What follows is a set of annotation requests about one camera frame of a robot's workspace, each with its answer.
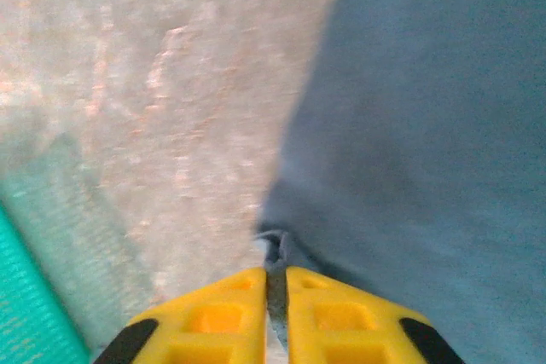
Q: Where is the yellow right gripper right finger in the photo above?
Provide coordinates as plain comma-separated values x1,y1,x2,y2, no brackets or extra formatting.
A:
285,265,467,364

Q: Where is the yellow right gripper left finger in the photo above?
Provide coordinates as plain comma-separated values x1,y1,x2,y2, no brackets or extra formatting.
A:
92,267,270,364

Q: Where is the blue t-shirt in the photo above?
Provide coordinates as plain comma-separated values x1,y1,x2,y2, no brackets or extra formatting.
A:
254,0,546,364

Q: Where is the teal plastic mesh basket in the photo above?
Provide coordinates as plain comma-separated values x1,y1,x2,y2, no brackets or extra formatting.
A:
0,127,146,364

